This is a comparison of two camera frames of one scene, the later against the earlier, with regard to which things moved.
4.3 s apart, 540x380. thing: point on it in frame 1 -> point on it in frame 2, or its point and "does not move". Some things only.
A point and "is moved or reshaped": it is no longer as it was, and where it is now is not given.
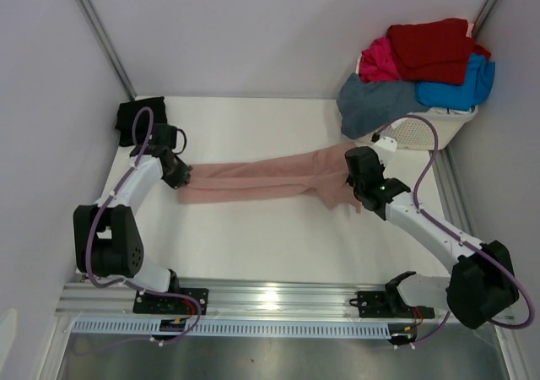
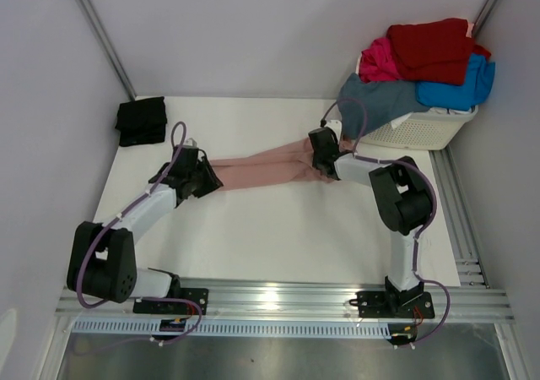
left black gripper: (181, 178) -> (212, 181)
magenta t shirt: (380, 62) does not move
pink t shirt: (318, 171) is moved or reshaped
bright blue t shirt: (477, 84) does not move
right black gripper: (350, 180) -> (314, 161)
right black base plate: (385, 304) does not move
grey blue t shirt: (365, 107) does not move
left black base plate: (156, 303) does not move
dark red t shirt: (437, 51) does not move
